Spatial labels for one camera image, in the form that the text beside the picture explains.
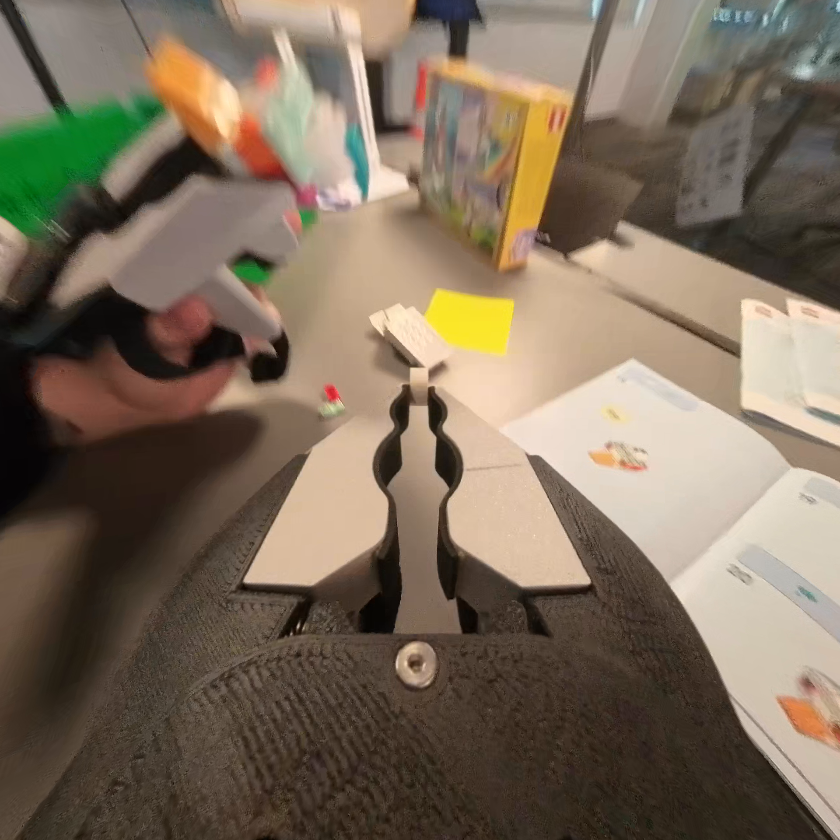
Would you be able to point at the black stand base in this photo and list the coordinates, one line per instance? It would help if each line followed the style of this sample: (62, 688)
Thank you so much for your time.
(584, 203)

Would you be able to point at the open instruction booklet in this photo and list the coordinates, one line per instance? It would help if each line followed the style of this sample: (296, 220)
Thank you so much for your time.
(689, 525)

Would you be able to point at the black light stand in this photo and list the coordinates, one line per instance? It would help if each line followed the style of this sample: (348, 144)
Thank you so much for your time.
(33, 52)

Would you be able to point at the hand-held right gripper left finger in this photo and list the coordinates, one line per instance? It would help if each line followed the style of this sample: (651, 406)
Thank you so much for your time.
(315, 518)

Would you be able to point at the wooden book stand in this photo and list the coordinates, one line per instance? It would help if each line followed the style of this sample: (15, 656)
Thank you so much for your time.
(354, 85)

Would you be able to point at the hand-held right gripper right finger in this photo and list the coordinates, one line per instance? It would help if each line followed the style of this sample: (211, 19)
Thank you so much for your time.
(512, 518)

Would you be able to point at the yellow lego box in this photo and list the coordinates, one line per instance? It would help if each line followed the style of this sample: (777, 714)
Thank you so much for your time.
(485, 170)

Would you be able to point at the small red green lego piece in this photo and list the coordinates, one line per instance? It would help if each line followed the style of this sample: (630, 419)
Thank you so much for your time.
(331, 400)

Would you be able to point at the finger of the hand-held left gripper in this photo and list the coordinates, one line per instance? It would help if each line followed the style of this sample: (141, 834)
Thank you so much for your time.
(148, 154)

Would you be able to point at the white lego plate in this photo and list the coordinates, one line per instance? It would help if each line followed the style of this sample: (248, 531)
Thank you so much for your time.
(413, 334)

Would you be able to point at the white paper sign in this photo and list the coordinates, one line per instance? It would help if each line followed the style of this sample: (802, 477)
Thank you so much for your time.
(715, 164)

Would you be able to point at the multicoloured lego build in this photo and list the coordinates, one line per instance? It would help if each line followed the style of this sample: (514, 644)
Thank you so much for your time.
(262, 124)

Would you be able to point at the green plastic bin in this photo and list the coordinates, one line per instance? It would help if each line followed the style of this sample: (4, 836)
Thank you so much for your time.
(59, 151)

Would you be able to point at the person's left hand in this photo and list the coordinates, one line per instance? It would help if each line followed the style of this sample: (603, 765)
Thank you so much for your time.
(131, 394)

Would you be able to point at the small white lego piece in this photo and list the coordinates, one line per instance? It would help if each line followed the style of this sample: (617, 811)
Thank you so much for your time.
(419, 382)

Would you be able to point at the yellow paper sheet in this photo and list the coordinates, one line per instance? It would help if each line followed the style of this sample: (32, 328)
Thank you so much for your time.
(472, 321)

